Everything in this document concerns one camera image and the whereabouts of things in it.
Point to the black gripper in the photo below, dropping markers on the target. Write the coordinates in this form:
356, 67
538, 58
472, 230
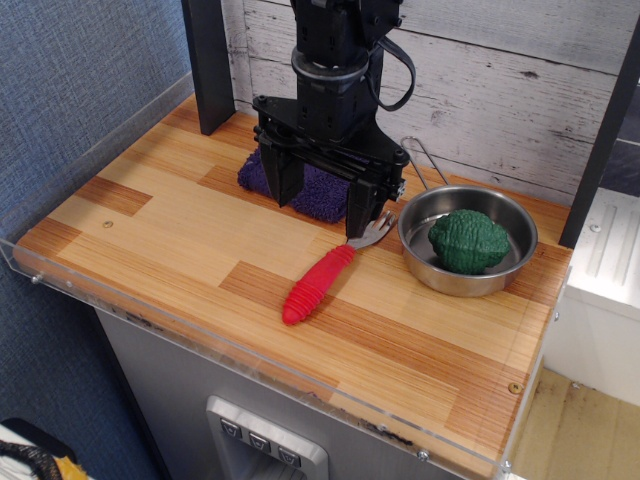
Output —
331, 125

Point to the purple cloth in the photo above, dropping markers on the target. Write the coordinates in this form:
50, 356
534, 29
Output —
323, 196

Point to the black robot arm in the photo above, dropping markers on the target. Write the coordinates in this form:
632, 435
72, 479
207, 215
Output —
347, 34

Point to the small steel pan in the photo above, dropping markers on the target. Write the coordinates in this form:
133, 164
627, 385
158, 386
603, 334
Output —
424, 209

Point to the green toy vegetable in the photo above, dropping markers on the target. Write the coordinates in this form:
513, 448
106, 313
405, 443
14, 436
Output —
468, 242

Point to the grey cabinet with button panel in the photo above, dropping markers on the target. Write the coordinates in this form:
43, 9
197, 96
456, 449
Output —
212, 421

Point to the clear acrylic table guard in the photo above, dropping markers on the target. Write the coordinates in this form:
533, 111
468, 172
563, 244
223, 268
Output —
186, 329

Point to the white ribbed side unit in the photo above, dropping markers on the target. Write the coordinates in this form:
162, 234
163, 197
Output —
593, 337

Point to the black and yellow bag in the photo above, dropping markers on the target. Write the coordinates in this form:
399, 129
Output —
28, 452

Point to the red handled metal fork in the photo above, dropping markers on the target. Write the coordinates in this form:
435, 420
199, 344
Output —
310, 290

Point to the black left frame post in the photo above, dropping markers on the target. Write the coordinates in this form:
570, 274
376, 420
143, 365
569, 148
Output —
209, 58

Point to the black frame post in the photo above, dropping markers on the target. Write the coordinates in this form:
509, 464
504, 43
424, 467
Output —
612, 121
209, 58

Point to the black right frame post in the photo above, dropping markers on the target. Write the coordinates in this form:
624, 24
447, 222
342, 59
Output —
612, 121

